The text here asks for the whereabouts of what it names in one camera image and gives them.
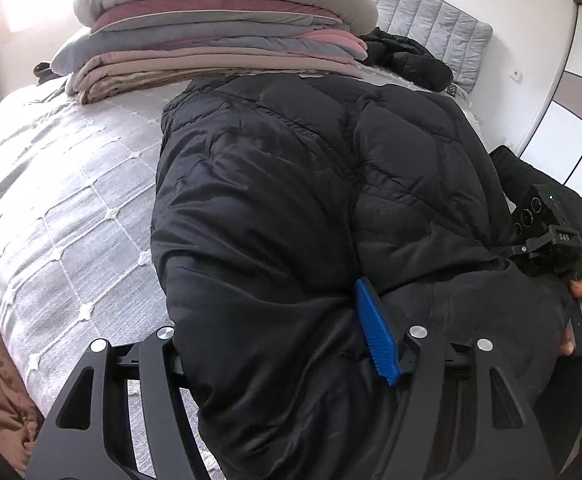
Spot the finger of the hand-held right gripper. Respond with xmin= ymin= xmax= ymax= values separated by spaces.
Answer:
xmin=491 ymin=241 xmax=528 ymax=257

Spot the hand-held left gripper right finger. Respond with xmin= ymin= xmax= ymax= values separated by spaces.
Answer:
xmin=352 ymin=276 xmax=557 ymax=480

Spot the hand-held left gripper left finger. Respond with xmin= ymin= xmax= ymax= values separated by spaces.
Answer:
xmin=26 ymin=326 xmax=207 ymax=480

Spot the large black quilted puffer jacket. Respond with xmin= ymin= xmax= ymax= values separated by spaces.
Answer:
xmin=150 ymin=72 xmax=579 ymax=480

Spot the small black puffer jacket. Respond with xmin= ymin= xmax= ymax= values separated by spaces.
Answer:
xmin=358 ymin=27 xmax=454 ymax=92

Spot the grey quilted headboard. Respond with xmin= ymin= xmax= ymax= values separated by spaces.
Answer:
xmin=333 ymin=0 xmax=494 ymax=94

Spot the pink folded blanket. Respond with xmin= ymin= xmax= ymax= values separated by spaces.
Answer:
xmin=296 ymin=27 xmax=370 ymax=64

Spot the beige folded blanket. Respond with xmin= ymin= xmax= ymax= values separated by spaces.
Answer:
xmin=66 ymin=50 xmax=367 ymax=106

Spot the grey folded blanket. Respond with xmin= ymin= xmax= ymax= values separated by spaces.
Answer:
xmin=51 ymin=21 xmax=367 ymax=77

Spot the maroon folded blanket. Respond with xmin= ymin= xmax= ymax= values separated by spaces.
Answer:
xmin=91 ymin=0 xmax=352 ymax=32

